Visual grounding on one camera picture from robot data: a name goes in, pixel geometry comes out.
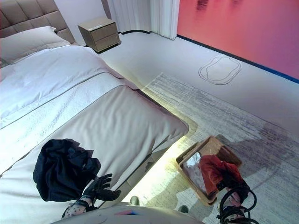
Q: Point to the grey striped area rug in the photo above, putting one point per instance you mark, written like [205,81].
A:
[210,116]

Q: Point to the black garment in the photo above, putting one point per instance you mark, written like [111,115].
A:
[60,170]

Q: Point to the brown wicker basket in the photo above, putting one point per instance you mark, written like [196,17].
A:
[210,144]

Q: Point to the grey right robot foot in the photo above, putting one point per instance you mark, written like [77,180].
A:
[183,209]

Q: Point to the white garment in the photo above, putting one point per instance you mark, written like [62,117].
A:
[194,172]

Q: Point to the brown two-drawer nightstand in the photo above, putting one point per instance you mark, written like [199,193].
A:
[100,35]

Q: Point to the brown padded headboard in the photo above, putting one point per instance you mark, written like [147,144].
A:
[28,14]

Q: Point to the grey robot torso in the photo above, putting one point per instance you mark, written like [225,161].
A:
[126,215]

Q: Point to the red orange garment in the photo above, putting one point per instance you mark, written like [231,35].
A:
[217,170]

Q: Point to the white textured blanket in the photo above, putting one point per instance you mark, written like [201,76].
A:
[46,116]

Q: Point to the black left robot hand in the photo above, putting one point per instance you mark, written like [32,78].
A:
[100,189]

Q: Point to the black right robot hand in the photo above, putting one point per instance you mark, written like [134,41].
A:
[233,185]

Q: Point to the plain beige pillow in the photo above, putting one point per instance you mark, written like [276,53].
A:
[30,42]

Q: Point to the white pleated curtain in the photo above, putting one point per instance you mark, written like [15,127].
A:
[151,16]

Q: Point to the white smooth duvet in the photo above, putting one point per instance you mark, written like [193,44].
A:
[46,74]

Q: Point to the large grey bed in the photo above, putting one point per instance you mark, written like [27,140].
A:
[116,121]
[144,161]

